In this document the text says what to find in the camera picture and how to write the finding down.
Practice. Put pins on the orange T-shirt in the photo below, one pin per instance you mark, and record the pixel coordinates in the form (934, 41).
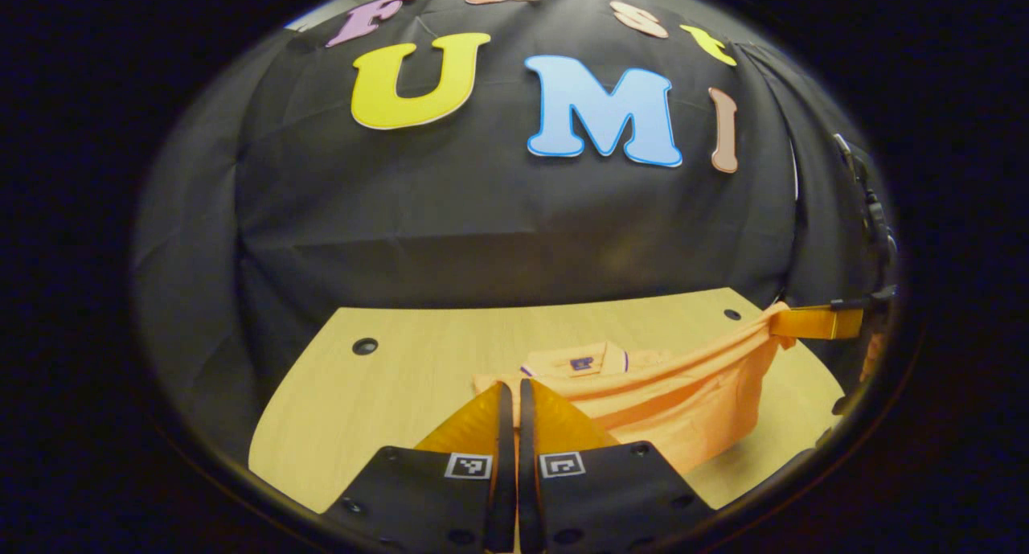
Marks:
(683, 401)

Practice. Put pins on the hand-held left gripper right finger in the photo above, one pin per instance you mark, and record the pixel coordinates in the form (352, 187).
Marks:
(526, 473)

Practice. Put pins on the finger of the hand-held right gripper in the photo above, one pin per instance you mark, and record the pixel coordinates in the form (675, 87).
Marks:
(812, 322)

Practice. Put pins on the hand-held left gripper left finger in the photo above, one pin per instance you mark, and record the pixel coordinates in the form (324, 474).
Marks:
(505, 473)

